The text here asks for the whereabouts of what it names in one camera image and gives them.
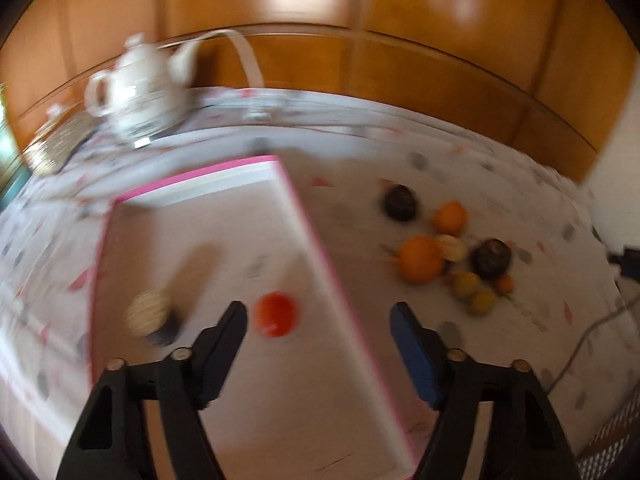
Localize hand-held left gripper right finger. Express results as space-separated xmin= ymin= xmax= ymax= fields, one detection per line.
xmin=390 ymin=302 xmax=581 ymax=480

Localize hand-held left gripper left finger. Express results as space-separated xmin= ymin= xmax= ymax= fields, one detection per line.
xmin=55 ymin=301 xmax=249 ymax=480

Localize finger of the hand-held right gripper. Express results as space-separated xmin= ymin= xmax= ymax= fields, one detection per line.
xmin=607 ymin=247 xmax=640 ymax=281

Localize red tomato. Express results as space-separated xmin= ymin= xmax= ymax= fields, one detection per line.
xmin=254 ymin=292 xmax=299 ymax=337

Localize yellow-green round fruit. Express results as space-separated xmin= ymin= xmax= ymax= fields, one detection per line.
xmin=451 ymin=271 xmax=482 ymax=301
xmin=468 ymin=290 xmax=497 ymax=317

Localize pink-edged white box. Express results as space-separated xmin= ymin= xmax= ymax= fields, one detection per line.
xmin=89 ymin=155 xmax=420 ymax=480

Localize large orange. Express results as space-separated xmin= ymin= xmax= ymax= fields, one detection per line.
xmin=397 ymin=236 xmax=445 ymax=285

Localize dark round fruit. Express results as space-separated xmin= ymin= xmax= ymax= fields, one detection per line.
xmin=382 ymin=185 xmax=420 ymax=221
xmin=471 ymin=239 xmax=512 ymax=280

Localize small orange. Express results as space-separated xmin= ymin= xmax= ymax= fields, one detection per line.
xmin=433 ymin=201 xmax=469 ymax=236

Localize black mesh basket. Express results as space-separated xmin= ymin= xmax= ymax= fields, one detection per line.
xmin=575 ymin=400 xmax=637 ymax=480

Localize printed bed sheet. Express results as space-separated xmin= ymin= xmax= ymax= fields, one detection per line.
xmin=0 ymin=85 xmax=626 ymax=480

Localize white ceramic teapot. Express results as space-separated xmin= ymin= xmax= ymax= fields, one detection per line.
xmin=84 ymin=32 xmax=201 ymax=148

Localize teal object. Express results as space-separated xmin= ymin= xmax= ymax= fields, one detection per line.
xmin=0 ymin=85 xmax=21 ymax=196

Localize wooden headboard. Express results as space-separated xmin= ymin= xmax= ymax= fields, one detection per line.
xmin=0 ymin=0 xmax=640 ymax=186

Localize grey cable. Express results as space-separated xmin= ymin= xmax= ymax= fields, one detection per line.
xmin=545 ymin=305 xmax=631 ymax=393

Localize white strap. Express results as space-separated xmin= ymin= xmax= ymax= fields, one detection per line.
xmin=160 ymin=29 xmax=273 ymax=121

